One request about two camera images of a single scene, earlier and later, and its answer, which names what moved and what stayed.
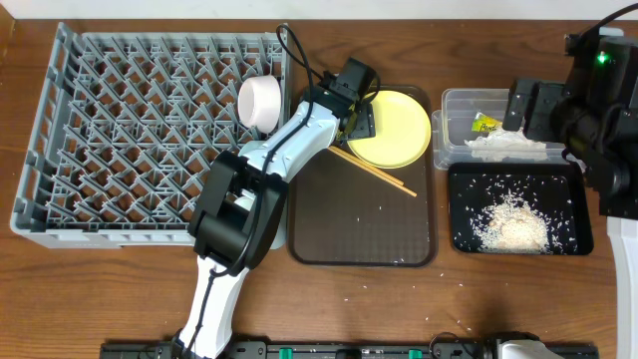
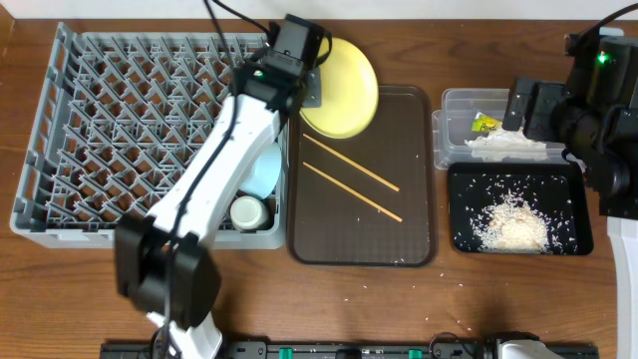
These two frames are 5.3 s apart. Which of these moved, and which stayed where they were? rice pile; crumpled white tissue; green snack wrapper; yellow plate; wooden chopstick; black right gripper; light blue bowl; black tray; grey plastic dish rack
Moved: wooden chopstick; light blue bowl; yellow plate
Stayed: crumpled white tissue; rice pile; green snack wrapper; black tray; black right gripper; grey plastic dish rack
